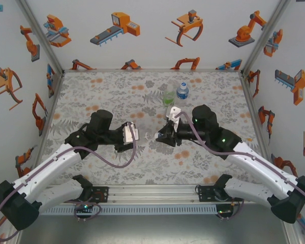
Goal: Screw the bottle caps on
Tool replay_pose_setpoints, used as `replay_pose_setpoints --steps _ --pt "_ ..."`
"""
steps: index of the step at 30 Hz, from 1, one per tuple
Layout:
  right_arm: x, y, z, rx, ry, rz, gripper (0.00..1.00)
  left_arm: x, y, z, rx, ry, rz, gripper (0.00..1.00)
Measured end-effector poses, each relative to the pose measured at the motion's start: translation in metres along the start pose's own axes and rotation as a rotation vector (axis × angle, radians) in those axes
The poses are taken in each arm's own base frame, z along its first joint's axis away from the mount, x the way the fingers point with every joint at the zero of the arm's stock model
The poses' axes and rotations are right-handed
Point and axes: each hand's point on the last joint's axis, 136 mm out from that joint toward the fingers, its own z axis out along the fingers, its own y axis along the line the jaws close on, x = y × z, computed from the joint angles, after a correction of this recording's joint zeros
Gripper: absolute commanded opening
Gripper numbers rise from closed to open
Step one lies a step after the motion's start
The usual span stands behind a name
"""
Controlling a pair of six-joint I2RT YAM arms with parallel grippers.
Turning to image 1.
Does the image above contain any green label plastic bottle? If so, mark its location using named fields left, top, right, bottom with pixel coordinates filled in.
left=162, top=85, right=176, bottom=108

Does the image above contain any blue label plastic bottle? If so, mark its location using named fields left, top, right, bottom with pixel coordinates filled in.
left=176, top=82, right=191, bottom=100

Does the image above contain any floral print table mat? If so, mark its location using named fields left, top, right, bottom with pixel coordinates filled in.
left=44, top=71, right=260, bottom=186

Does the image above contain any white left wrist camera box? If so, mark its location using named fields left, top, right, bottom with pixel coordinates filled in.
left=123, top=121, right=141, bottom=143

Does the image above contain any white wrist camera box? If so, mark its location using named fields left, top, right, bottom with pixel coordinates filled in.
left=166, top=106, right=182, bottom=129
left=123, top=121, right=141, bottom=143

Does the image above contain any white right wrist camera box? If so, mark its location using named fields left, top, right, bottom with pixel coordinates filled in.
left=166, top=106, right=182, bottom=129

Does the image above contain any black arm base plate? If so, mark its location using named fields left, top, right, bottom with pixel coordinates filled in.
left=198, top=185, right=217, bottom=203
left=90, top=187, right=110, bottom=203

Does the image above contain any aluminium table edge rail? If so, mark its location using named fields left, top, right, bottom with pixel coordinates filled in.
left=240, top=72, right=273, bottom=163
left=63, top=68, right=242, bottom=73
left=37, top=72, right=66, bottom=163

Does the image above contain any wide aluminium mounting rail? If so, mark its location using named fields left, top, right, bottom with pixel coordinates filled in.
left=38, top=184, right=271, bottom=206

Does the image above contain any grey slotted cable duct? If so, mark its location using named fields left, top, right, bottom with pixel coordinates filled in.
left=39, top=205, right=217, bottom=216

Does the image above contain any thin purple cable loop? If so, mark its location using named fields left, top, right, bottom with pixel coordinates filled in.
left=65, top=195, right=102, bottom=222
left=217, top=195, right=246, bottom=221

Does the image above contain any aluminium frame post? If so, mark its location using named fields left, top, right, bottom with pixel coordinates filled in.
left=282, top=222, right=303, bottom=244
left=5, top=227, right=26, bottom=244
left=16, top=0, right=66, bottom=74
left=240, top=0, right=293, bottom=76

